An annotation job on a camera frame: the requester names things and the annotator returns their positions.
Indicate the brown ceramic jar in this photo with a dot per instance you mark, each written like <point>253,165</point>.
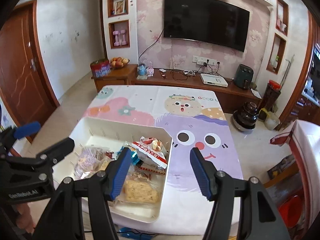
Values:
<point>246,117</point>

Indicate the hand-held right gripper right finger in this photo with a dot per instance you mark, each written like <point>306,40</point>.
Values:
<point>200,175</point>

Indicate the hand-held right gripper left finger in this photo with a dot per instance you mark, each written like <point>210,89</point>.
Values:
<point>121,175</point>

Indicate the red plastic basin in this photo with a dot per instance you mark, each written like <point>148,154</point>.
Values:
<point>295,211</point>

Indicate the white plastic storage bin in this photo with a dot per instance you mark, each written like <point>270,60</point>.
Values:
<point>100,130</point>

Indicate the framed picture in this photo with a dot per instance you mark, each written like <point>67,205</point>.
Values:
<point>119,6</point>

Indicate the blue kettle ornament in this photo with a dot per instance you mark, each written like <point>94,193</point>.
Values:
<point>141,70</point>

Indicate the white set-top box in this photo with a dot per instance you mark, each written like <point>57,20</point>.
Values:
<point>214,80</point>

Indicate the pink toy figure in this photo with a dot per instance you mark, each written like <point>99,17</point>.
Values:
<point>150,71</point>

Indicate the dark green air fryer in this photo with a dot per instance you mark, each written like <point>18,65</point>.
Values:
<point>244,77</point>

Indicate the red white fruit-print packet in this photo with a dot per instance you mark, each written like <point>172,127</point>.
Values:
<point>150,152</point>

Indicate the black flat television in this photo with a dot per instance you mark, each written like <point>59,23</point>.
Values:
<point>205,21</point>

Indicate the fruit bowl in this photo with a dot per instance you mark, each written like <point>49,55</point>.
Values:
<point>119,63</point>

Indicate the brown wooden door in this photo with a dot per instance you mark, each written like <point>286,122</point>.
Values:
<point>20,75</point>

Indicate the white wall outlets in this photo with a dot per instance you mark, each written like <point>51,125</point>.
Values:
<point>206,61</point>

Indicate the person's left hand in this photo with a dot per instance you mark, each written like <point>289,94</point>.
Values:
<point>25,216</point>

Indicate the red tin box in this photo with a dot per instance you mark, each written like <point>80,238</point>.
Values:
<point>100,68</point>

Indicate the small wooden side cabinet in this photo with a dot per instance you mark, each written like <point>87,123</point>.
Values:
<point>112,80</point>

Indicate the white plastic jug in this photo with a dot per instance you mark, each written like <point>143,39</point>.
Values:
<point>271,121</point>

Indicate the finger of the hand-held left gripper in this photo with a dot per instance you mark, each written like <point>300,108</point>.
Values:
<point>58,148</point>
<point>26,130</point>

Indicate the cartoon printed tablecloth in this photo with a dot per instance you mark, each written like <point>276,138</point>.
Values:
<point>195,120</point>

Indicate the dark cylinder with red lid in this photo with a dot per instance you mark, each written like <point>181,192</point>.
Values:
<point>272,96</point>

